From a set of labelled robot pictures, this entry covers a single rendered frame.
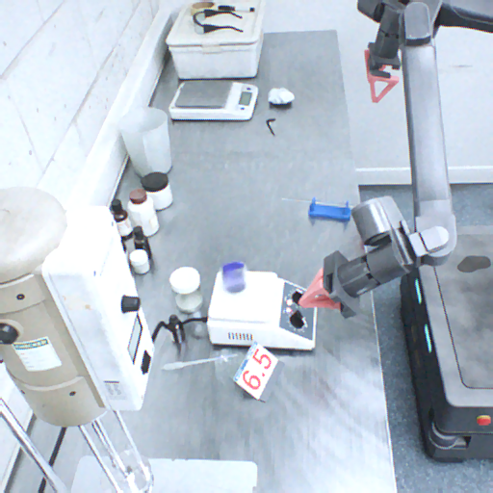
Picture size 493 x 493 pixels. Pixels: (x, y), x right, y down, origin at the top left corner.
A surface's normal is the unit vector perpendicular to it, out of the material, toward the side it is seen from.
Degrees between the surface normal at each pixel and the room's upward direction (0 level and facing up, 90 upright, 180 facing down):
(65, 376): 90
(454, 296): 0
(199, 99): 0
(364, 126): 90
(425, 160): 34
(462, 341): 0
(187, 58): 94
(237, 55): 94
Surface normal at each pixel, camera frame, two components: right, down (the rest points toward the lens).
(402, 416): -0.07, -0.72
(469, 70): -0.07, 0.69
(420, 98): -0.32, -0.25
